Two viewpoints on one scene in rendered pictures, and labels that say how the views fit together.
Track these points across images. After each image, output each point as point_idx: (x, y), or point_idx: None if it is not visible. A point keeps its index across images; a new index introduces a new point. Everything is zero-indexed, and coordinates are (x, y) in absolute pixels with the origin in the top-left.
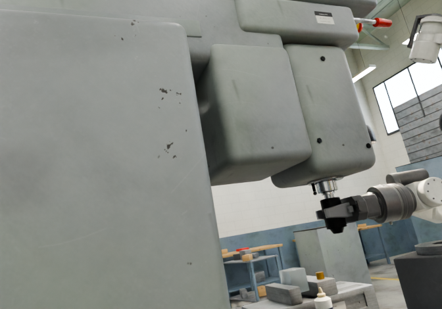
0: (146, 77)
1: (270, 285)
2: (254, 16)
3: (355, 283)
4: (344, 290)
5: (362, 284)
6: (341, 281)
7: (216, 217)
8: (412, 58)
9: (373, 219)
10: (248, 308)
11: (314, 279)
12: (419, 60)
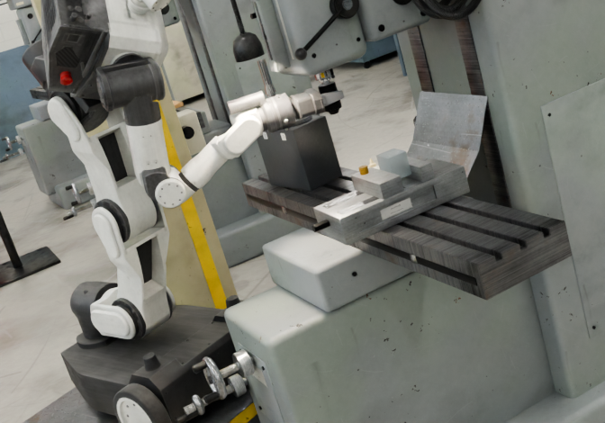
0: None
1: (423, 162)
2: None
3: (328, 210)
4: (347, 194)
5: (322, 207)
6: (339, 215)
7: (400, 46)
8: None
9: (295, 122)
10: (451, 163)
11: (372, 173)
12: (165, 1)
